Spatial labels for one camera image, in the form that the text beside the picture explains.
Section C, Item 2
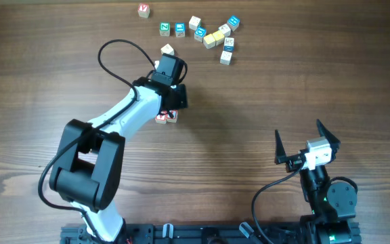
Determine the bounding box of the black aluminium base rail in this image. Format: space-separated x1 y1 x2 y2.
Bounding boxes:
59 222 362 244

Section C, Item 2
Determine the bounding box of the yellow wooden block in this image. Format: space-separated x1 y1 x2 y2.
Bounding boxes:
212 30 225 46
203 34 216 49

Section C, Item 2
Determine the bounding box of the blue top right block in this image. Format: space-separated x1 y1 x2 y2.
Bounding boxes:
227 16 240 31

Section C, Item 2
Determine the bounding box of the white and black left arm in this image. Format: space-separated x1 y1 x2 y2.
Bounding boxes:
43 54 188 243

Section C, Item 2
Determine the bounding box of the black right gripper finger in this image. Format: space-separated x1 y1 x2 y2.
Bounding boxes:
275 129 287 164
316 119 341 153

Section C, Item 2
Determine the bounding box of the block with blue side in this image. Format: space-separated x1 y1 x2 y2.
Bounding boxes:
223 37 235 52

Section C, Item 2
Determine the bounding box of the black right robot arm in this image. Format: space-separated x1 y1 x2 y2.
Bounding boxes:
275 120 362 244

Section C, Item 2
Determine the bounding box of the plain leaf wooden block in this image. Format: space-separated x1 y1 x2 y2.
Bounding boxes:
189 16 201 31

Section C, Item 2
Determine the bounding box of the plain wooden block lowest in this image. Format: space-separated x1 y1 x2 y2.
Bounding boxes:
220 51 232 65

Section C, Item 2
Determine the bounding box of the violin picture wooden block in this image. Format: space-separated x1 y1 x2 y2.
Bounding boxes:
160 44 175 56

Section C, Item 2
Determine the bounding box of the red A wooden block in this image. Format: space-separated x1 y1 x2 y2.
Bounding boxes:
155 111 167 124

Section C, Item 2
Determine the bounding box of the yellow wooden block front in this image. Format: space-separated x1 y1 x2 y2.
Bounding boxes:
203 34 216 49

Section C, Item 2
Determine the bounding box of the plain picture wooden block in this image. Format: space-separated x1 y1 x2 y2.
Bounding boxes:
218 24 232 37

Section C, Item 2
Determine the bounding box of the blue D wooden block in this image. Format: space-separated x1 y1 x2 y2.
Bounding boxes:
194 26 207 43

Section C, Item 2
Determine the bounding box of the yellow wooden block rear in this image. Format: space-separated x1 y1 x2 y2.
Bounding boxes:
212 30 225 46

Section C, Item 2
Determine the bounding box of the green Z wooden block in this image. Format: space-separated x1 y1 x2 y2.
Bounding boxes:
159 22 171 37

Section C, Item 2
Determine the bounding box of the red Y wooden block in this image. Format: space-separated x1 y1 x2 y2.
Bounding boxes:
137 3 150 18

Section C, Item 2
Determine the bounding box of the red I wooden block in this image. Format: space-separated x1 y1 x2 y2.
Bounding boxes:
166 110 178 123

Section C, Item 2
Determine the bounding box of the blue letter wooden block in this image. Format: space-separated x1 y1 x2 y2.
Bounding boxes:
175 22 186 37

